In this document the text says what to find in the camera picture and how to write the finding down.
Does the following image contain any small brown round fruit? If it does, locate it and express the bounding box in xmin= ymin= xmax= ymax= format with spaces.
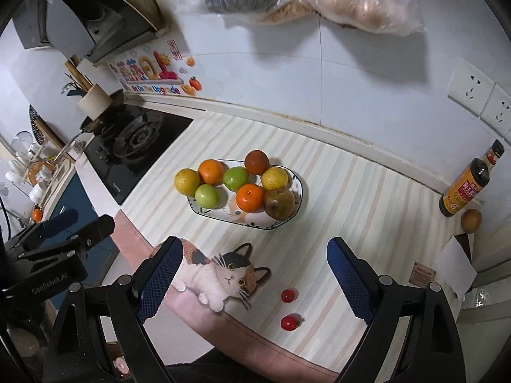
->
xmin=461 ymin=208 xmax=483 ymax=233

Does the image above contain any small brown card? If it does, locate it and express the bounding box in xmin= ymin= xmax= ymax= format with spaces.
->
xmin=411 ymin=261 xmax=436 ymax=288

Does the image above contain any yellow citrus fruit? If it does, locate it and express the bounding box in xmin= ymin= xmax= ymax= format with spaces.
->
xmin=261 ymin=166 xmax=289 ymax=191
xmin=174 ymin=168 xmax=201 ymax=197

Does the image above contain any dark red-brown round fruit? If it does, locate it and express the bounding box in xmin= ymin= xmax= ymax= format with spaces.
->
xmin=244 ymin=149 xmax=270 ymax=175

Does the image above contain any striped cat-print tablecloth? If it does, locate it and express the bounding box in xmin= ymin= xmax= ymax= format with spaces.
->
xmin=115 ymin=111 xmax=477 ymax=372

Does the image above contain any wooden spatula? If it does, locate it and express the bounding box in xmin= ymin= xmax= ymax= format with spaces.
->
xmin=65 ymin=58 xmax=95 ymax=91

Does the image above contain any white wall socket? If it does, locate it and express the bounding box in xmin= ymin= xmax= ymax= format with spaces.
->
xmin=446 ymin=56 xmax=496 ymax=117
xmin=480 ymin=83 xmax=511 ymax=141

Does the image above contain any beige utensil holder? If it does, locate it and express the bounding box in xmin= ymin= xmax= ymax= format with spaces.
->
xmin=77 ymin=83 xmax=114 ymax=121

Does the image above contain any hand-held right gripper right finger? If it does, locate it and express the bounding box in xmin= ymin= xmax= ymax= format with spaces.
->
xmin=326 ymin=236 xmax=469 ymax=383

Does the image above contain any oval floral ceramic plate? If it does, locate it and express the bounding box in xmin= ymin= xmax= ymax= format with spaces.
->
xmin=187 ymin=159 xmax=303 ymax=231

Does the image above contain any black gas stove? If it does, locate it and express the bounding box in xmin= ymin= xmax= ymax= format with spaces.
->
xmin=82 ymin=104 xmax=194 ymax=205

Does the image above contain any dish rack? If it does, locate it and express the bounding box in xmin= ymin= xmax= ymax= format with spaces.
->
xmin=0 ymin=105 xmax=77 ymax=205

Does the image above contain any colourful wall sticker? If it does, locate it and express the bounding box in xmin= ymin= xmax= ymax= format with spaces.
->
xmin=108 ymin=39 xmax=202 ymax=97

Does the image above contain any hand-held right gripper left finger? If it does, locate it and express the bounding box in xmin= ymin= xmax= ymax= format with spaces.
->
xmin=41 ymin=236 xmax=184 ymax=383

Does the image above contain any plastic bag with pale produce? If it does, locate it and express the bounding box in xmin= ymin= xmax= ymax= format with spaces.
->
xmin=299 ymin=0 xmax=426 ymax=37

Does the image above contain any soy sauce bottle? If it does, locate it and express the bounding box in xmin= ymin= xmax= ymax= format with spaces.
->
xmin=439 ymin=139 xmax=506 ymax=218

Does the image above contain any blue kitchen cabinet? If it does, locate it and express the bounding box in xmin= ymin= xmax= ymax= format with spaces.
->
xmin=39 ymin=175 xmax=121 ymax=289

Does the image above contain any range hood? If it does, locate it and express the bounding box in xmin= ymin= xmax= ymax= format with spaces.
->
xmin=11 ymin=0 xmax=169 ymax=65

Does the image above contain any green apple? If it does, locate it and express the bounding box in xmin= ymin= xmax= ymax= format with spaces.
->
xmin=222 ymin=166 xmax=250 ymax=192
xmin=195 ymin=184 xmax=220 ymax=209

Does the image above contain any white paper sheet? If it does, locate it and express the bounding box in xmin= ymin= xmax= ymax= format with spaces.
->
xmin=434 ymin=236 xmax=478 ymax=302

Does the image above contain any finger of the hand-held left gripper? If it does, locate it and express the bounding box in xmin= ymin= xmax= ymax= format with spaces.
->
xmin=7 ymin=208 xmax=79 ymax=249
xmin=22 ymin=214 xmax=116 ymax=261

